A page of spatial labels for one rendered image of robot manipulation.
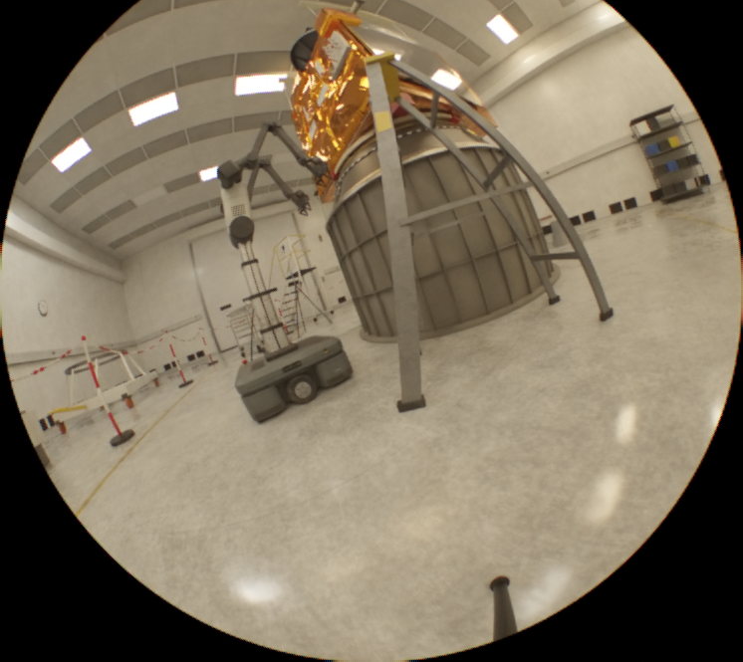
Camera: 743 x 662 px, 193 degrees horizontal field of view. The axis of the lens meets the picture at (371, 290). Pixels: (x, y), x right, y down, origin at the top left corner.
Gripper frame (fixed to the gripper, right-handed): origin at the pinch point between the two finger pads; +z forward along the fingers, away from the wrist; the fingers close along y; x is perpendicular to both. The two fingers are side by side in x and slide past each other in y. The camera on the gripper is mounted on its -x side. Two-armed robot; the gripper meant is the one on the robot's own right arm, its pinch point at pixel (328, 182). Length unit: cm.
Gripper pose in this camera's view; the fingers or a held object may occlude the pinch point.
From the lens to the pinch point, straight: 155.3
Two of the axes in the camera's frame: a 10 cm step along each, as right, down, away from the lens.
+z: 6.9, 6.6, 3.0
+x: -5.0, 7.3, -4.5
